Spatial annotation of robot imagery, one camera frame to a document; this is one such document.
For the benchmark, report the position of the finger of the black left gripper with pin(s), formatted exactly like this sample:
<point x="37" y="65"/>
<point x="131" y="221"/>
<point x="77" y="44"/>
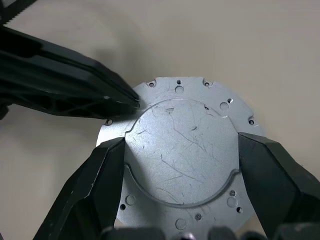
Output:
<point x="75" y="106"/>

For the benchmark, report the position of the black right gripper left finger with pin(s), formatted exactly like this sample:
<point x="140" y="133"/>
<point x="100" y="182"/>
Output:
<point x="82" y="195"/>

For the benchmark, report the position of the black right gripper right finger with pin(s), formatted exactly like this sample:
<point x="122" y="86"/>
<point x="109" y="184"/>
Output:
<point x="280" y="185"/>

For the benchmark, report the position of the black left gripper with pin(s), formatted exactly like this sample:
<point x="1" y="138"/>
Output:
<point x="10" y="8"/>

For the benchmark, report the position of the silver hinged motor lid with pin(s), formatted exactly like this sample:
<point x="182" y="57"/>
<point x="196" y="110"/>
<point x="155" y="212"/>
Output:
<point x="180" y="150"/>

